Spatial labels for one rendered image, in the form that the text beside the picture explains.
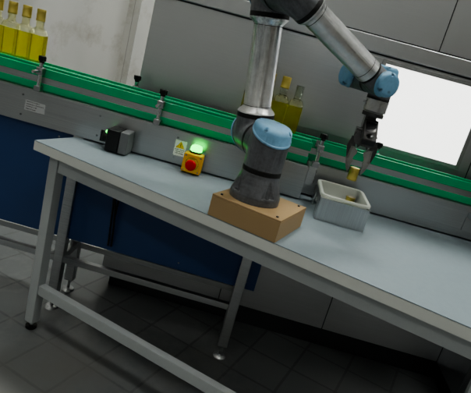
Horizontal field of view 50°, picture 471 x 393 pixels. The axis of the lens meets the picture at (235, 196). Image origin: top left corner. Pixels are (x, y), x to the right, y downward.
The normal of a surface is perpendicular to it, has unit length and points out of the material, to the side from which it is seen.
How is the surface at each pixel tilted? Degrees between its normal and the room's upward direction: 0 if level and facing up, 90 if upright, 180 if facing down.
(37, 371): 0
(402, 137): 90
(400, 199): 90
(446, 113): 90
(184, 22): 90
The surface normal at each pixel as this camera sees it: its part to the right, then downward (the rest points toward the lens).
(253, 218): -0.44, 0.15
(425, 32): -0.11, 0.27
